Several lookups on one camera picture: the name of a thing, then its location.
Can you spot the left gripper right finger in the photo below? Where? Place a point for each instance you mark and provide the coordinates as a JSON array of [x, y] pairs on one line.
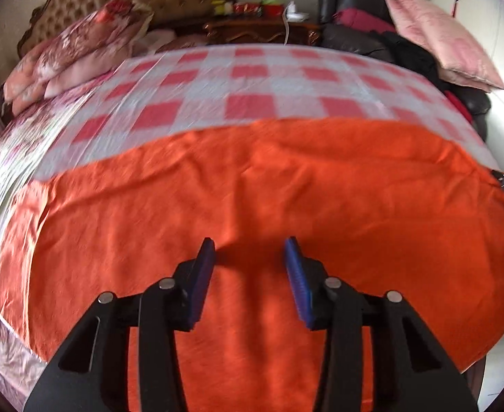
[[307, 280]]

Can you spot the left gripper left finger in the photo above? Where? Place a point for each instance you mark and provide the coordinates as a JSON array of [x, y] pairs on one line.
[[193, 278]]

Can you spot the orange pants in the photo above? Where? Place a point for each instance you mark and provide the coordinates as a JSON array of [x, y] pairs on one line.
[[384, 205]]

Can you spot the pink satin pillow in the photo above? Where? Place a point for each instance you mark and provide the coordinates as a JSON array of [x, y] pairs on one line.
[[459, 57]]

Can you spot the red white checkered plastic sheet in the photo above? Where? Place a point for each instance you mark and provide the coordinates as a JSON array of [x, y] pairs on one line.
[[196, 88]]

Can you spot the floral pink bedsheet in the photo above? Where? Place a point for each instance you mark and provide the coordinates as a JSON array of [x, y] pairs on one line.
[[23, 146]]

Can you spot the magenta cushion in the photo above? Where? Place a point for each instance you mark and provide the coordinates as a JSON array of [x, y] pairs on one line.
[[362, 21]]

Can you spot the dark wooden nightstand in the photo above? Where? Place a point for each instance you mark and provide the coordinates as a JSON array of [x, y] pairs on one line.
[[260, 31]]

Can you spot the floral pink folded quilt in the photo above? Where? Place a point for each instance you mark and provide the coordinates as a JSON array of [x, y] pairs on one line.
[[88, 48]]

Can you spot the black leather sofa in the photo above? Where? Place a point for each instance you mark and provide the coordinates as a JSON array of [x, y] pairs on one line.
[[474, 104]]

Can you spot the red box on nightstand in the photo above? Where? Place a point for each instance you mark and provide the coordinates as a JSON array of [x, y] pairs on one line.
[[272, 11]]

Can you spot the white charger with cable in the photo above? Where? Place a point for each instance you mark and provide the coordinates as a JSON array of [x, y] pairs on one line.
[[294, 12]]

